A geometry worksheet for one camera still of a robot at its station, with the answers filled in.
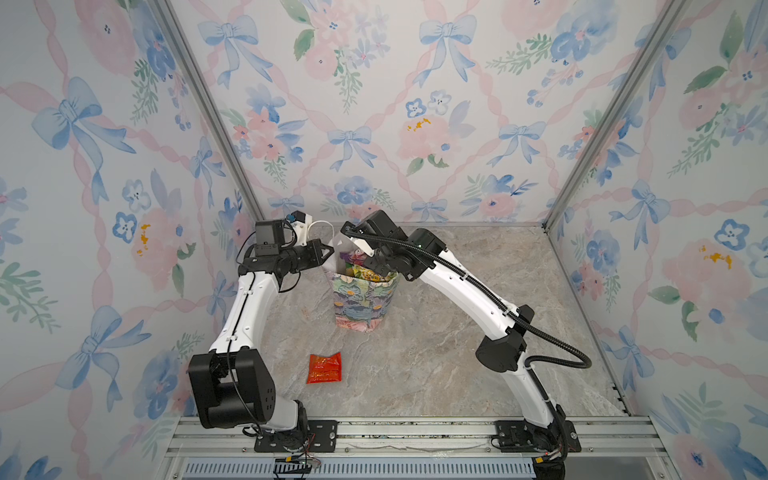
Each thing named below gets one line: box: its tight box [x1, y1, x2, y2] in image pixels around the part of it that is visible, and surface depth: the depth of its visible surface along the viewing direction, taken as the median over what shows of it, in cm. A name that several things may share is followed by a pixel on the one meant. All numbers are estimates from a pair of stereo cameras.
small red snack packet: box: [306, 352, 343, 384], surface depth 85 cm
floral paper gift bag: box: [324, 230, 399, 333], surface depth 81 cm
